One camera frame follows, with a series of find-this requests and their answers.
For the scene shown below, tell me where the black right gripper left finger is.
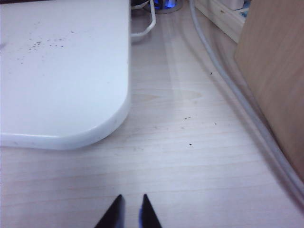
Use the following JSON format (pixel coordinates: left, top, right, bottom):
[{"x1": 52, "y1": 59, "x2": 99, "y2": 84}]
[{"x1": 94, "y1": 194, "x2": 126, "y2": 228}]

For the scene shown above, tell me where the light wooden panel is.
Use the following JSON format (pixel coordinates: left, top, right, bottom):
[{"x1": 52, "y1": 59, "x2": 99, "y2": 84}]
[{"x1": 234, "y1": 0, "x2": 304, "y2": 185}]

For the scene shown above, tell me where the cream wooden moulding strip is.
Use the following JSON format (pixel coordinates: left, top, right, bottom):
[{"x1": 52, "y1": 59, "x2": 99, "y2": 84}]
[{"x1": 194, "y1": 0, "x2": 247, "y2": 44}]

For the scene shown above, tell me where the white cable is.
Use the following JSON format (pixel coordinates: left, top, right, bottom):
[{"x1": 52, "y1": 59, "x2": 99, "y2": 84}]
[{"x1": 131, "y1": 0, "x2": 158, "y2": 44}]

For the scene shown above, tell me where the grey round blue-lit device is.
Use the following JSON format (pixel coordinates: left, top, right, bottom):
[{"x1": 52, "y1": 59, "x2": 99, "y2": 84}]
[{"x1": 152, "y1": 0, "x2": 184, "y2": 14}]

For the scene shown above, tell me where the thick grey cable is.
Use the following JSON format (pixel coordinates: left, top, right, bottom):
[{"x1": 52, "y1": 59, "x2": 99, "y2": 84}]
[{"x1": 189, "y1": 0, "x2": 304, "y2": 199}]

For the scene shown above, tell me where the white raised desk board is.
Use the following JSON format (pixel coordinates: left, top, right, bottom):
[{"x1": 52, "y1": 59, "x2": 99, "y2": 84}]
[{"x1": 0, "y1": 0, "x2": 133, "y2": 151}]

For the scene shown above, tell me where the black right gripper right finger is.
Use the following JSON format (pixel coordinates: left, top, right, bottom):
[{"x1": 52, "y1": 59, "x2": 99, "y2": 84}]
[{"x1": 138, "y1": 193, "x2": 163, "y2": 228}]

